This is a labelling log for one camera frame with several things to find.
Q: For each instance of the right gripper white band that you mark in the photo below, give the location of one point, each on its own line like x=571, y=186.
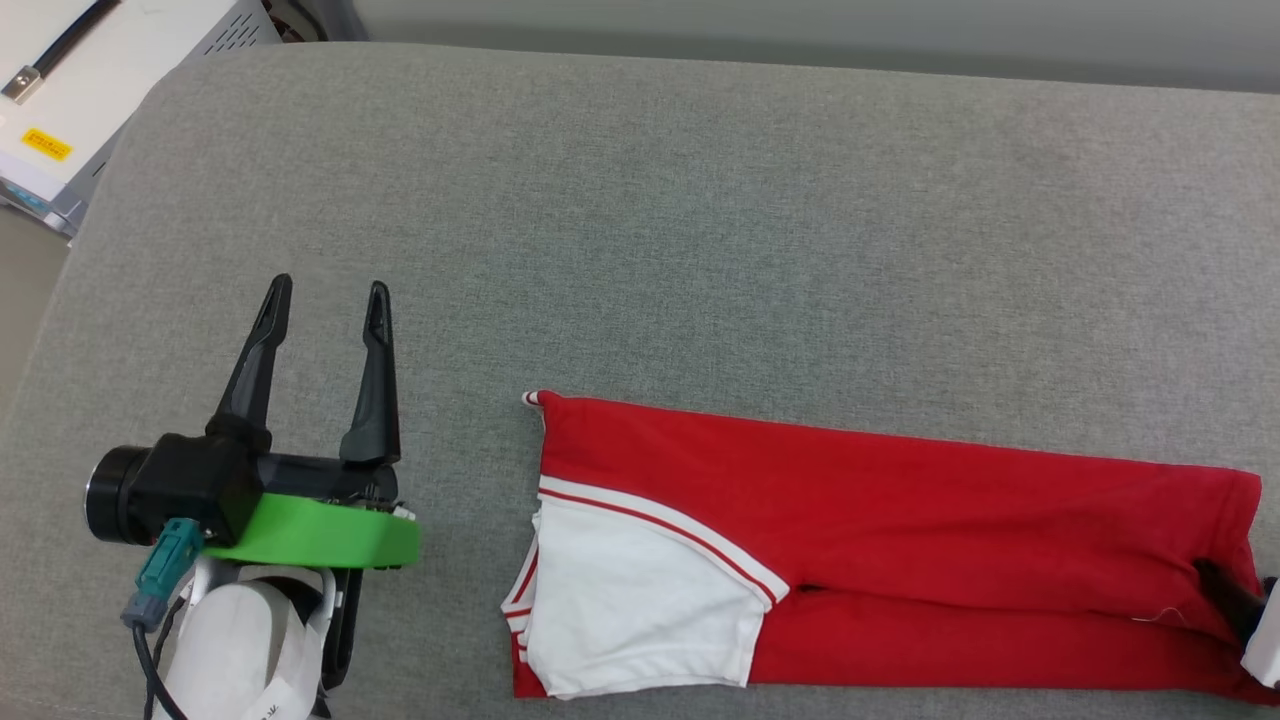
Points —
x=1265, y=645

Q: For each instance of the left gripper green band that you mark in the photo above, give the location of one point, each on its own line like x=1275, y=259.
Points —
x=320, y=535

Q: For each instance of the red garment with white trim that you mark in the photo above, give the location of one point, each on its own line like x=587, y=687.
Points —
x=900, y=520

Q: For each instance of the white appliance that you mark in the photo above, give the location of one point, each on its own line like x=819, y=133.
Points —
x=150, y=90

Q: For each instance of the grey fabric sofa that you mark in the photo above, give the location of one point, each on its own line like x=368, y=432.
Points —
x=700, y=250

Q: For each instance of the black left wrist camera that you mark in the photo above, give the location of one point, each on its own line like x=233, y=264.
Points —
x=190, y=485

